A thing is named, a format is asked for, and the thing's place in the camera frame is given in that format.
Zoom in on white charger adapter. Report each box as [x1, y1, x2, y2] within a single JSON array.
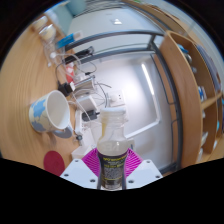
[[78, 96, 98, 114]]

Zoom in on black charger adapter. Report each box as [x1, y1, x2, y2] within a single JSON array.
[[58, 81, 76, 98]]

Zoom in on white mug with blue map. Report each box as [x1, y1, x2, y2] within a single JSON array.
[[28, 89, 74, 139]]

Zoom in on grey metal bed frame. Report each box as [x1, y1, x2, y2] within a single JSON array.
[[64, 30, 184, 173]]

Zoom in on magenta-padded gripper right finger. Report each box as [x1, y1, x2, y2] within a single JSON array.
[[126, 148, 163, 190]]

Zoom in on clear bottle with dark label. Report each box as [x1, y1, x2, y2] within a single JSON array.
[[96, 107, 130, 192]]

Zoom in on blue tube with white cap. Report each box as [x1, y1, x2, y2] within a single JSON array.
[[54, 30, 83, 50]]

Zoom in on large wooden shelf unit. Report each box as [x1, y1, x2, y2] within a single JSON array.
[[159, 30, 224, 169]]

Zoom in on white desk lamp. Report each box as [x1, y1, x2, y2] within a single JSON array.
[[126, 63, 161, 139]]

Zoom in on shiny metal cup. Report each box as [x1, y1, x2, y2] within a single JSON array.
[[74, 75, 96, 91]]

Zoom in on flat round red coaster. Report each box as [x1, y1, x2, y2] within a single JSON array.
[[43, 150, 66, 177]]

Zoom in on teal cushioned seat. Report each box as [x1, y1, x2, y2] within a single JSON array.
[[64, 0, 88, 16]]

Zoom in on black electric shaver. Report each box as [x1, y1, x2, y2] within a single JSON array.
[[63, 46, 95, 66]]

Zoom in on white wall socket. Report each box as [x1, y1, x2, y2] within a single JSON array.
[[108, 89, 124, 104]]

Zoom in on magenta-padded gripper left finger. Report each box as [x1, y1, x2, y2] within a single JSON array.
[[59, 148, 100, 190]]

